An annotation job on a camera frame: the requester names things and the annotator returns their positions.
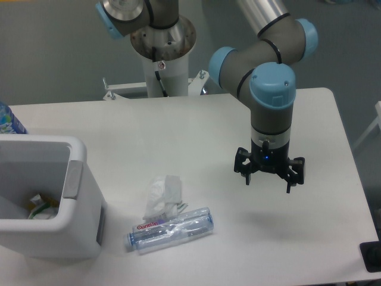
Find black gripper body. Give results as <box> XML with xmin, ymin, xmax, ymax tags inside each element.
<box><xmin>250</xmin><ymin>141</ymin><xmax>289</xmax><ymax>174</ymax></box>

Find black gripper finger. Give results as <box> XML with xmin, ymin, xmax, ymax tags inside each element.
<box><xmin>233</xmin><ymin>147</ymin><xmax>258</xmax><ymax>185</ymax></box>
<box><xmin>278</xmin><ymin>157</ymin><xmax>305</xmax><ymax>194</ymax></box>

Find white plastic wrapper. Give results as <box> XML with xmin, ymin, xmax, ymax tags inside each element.
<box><xmin>143</xmin><ymin>175</ymin><xmax>188</xmax><ymax>222</ymax></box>

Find crushed clear plastic bottle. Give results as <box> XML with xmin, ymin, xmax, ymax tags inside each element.
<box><xmin>123</xmin><ymin>207</ymin><xmax>214</xmax><ymax>253</ymax></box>

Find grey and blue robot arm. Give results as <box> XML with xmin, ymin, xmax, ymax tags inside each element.
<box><xmin>95</xmin><ymin>1</ymin><xmax>318</xmax><ymax>187</ymax></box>

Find white plastic trash can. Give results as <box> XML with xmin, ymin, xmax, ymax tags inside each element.
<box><xmin>1</xmin><ymin>134</ymin><xmax>107</xmax><ymax>259</ymax></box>

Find trash inside can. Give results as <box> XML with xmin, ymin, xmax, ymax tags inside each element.
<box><xmin>26</xmin><ymin>194</ymin><xmax>60</xmax><ymax>220</ymax></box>

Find black device at table edge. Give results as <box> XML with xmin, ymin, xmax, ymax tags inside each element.
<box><xmin>360</xmin><ymin>241</ymin><xmax>380</xmax><ymax>273</ymax></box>

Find blue labelled water bottle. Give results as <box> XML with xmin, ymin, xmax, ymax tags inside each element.
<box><xmin>1</xmin><ymin>102</ymin><xmax>28</xmax><ymax>134</ymax></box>

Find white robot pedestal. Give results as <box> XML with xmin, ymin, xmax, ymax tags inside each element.
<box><xmin>103</xmin><ymin>54</ymin><xmax>210</xmax><ymax>101</ymax></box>

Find white frame at right edge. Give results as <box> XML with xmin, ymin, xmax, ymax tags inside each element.
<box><xmin>352</xmin><ymin>101</ymin><xmax>380</xmax><ymax>153</ymax></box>

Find black cable on pedestal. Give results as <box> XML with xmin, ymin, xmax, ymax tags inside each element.
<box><xmin>151</xmin><ymin>46</ymin><xmax>169</xmax><ymax>98</ymax></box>

